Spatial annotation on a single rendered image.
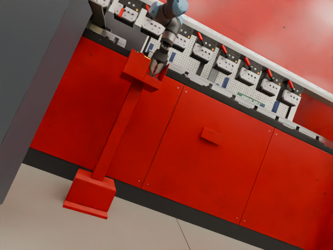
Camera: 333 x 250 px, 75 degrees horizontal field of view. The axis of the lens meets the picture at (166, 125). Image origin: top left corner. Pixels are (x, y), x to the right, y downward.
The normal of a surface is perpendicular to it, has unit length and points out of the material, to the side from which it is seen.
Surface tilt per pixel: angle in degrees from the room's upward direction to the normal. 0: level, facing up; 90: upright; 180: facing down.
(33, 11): 90
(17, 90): 90
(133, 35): 90
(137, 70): 90
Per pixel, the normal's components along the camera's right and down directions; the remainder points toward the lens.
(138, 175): 0.19, -0.01
